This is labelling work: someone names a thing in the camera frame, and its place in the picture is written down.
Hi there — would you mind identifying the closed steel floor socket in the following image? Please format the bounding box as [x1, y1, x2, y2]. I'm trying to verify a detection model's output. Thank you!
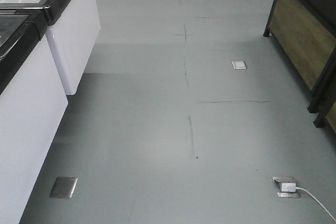
[49, 176, 78, 199]

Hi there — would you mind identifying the white power cable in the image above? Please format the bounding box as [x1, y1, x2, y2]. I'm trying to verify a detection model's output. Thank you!
[295, 186, 336, 222]

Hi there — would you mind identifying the wooden black-framed display stand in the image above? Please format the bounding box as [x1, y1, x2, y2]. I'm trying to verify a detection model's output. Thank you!
[264, 0, 335, 113]

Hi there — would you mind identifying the white power adapter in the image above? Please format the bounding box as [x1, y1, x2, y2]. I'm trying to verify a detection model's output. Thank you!
[279, 182, 297, 193]

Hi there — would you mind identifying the open floor socket box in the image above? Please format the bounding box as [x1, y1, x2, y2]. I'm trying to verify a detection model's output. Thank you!
[272, 176, 300, 198]

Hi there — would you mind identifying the small steel floor plate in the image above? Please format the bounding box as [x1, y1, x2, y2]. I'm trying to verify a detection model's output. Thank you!
[232, 60, 248, 69]

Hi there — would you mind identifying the near white chest freezer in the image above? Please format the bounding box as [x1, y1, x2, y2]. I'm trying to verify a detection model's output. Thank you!
[1, 12, 68, 223]

